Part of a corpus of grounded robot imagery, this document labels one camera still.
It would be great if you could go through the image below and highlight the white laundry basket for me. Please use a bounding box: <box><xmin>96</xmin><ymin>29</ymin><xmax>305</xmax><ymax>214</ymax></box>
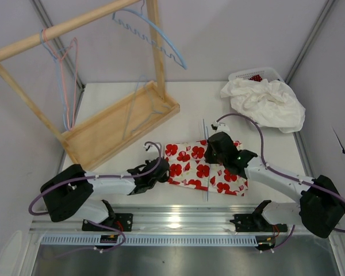
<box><xmin>228</xmin><ymin>66</ymin><xmax>285</xmax><ymax>130</ymax></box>

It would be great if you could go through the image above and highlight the white slotted cable duct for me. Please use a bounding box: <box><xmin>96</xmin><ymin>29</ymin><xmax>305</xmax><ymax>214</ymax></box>
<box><xmin>41</xmin><ymin>234</ymin><xmax>275</xmax><ymax>247</ymax></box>

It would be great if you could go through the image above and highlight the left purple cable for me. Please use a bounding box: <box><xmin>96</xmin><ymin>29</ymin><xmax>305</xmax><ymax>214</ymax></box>
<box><xmin>28</xmin><ymin>140</ymin><xmax>164</xmax><ymax>255</ymax></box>

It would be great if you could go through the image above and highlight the white crumpled cloth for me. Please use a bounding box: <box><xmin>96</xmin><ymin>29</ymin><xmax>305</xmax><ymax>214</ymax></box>
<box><xmin>220</xmin><ymin>78</ymin><xmax>305</xmax><ymax>133</ymax></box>

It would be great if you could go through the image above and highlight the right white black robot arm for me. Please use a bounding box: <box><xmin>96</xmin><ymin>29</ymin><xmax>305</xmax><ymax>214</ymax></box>
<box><xmin>205</xmin><ymin>132</ymin><xmax>345</xmax><ymax>238</ymax></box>

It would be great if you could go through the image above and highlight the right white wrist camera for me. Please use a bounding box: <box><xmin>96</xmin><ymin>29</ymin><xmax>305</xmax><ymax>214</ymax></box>
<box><xmin>211</xmin><ymin>122</ymin><xmax>230</xmax><ymax>133</ymax></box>

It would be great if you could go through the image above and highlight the thick blue plastic hanger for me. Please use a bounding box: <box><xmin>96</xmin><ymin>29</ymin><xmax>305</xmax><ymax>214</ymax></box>
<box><xmin>111</xmin><ymin>8</ymin><xmax>189</xmax><ymax>70</ymax></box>

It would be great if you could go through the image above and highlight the aluminium mounting rail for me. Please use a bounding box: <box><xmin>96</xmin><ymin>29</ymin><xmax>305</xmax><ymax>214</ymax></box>
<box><xmin>28</xmin><ymin>204</ymin><xmax>343</xmax><ymax>235</ymax></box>

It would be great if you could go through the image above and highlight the red poppy print skirt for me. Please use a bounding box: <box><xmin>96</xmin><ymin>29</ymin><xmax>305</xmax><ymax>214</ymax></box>
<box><xmin>164</xmin><ymin>140</ymin><xmax>248</xmax><ymax>197</ymax></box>

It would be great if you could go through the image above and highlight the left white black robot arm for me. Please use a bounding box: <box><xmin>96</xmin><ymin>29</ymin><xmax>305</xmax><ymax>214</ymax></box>
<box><xmin>40</xmin><ymin>158</ymin><xmax>170</xmax><ymax>232</ymax></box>

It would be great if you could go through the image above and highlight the wooden clothes rack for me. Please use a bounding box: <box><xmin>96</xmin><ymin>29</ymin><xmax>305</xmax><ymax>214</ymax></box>
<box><xmin>0</xmin><ymin>1</ymin><xmax>180</xmax><ymax>170</ymax></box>

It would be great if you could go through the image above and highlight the red dotted garment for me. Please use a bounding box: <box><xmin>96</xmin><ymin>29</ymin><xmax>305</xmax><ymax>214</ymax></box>
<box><xmin>249</xmin><ymin>75</ymin><xmax>263</xmax><ymax>82</ymax></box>

